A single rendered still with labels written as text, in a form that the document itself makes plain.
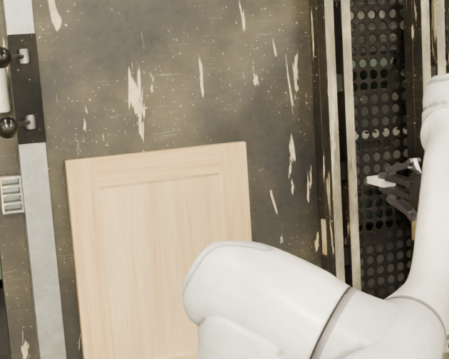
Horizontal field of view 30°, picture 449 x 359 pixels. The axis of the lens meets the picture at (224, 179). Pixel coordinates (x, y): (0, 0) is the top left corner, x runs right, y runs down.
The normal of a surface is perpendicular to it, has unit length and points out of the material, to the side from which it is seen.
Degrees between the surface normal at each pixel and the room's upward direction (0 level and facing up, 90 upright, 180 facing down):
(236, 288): 42
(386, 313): 17
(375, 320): 11
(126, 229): 58
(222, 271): 37
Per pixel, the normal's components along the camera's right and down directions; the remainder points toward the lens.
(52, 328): 0.35, 0.12
